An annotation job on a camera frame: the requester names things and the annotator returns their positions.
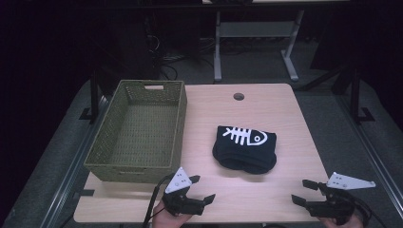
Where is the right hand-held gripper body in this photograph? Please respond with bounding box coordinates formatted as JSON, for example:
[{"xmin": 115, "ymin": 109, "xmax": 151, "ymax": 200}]
[{"xmin": 305, "ymin": 171, "xmax": 376, "ymax": 226}]

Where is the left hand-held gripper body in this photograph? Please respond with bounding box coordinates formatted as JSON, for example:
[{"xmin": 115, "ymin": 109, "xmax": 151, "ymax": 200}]
[{"xmin": 162, "ymin": 166, "xmax": 206, "ymax": 218}]

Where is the black cloth with fishbone print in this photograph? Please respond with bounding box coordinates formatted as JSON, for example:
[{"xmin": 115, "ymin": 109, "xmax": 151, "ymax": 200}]
[{"xmin": 211, "ymin": 124, "xmax": 278, "ymax": 176}]

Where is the green woven basket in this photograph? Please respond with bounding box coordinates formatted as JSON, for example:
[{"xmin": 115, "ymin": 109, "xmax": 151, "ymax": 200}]
[{"xmin": 83, "ymin": 79, "xmax": 188, "ymax": 185}]

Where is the person's left hand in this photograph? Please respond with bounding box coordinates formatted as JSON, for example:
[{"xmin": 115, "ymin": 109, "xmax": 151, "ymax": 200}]
[{"xmin": 151, "ymin": 200, "xmax": 193, "ymax": 228}]

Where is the person's right hand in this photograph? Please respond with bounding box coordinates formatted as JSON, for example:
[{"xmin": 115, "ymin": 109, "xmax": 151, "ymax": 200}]
[{"xmin": 318, "ymin": 214, "xmax": 365, "ymax": 228}]

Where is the black metal stand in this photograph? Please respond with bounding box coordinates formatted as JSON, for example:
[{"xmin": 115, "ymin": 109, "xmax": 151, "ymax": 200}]
[
  {"xmin": 347, "ymin": 65, "xmax": 376, "ymax": 125},
  {"xmin": 78, "ymin": 67, "xmax": 103, "ymax": 125}
]

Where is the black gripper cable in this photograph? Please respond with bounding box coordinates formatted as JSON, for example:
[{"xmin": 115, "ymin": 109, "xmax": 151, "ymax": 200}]
[
  {"xmin": 142, "ymin": 173, "xmax": 176, "ymax": 228},
  {"xmin": 353, "ymin": 196, "xmax": 389, "ymax": 228}
]

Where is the grey metal rail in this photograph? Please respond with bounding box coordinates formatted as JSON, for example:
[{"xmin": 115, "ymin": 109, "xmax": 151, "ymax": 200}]
[
  {"xmin": 39, "ymin": 94, "xmax": 110, "ymax": 228},
  {"xmin": 335, "ymin": 93, "xmax": 403, "ymax": 221}
]

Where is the tangle of floor cables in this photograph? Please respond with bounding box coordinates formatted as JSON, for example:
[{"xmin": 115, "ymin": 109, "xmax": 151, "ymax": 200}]
[{"xmin": 144, "ymin": 32, "xmax": 217, "ymax": 82}]

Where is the white metal desk frame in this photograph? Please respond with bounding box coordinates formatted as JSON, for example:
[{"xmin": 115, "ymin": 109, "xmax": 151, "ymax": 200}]
[{"xmin": 213, "ymin": 9, "xmax": 306, "ymax": 84}]

